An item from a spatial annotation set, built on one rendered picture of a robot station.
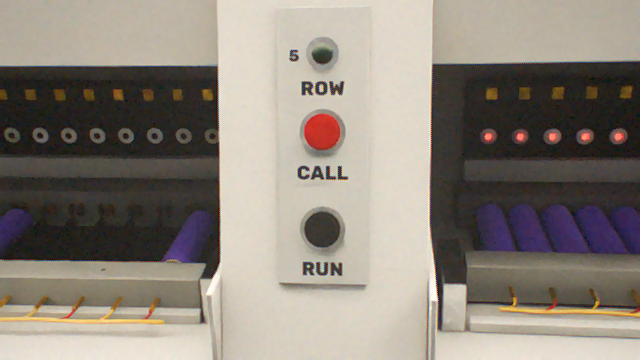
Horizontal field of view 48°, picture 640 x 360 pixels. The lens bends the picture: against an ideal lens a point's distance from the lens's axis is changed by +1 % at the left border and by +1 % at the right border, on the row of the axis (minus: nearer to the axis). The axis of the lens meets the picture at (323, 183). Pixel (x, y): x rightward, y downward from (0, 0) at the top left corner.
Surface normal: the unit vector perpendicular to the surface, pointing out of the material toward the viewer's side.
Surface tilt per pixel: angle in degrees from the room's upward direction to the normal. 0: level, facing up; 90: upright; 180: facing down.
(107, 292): 108
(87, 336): 18
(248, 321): 90
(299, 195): 90
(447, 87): 90
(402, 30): 90
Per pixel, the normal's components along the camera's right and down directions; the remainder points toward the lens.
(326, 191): -0.10, 0.08
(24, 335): -0.03, -0.92
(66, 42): -0.09, 0.39
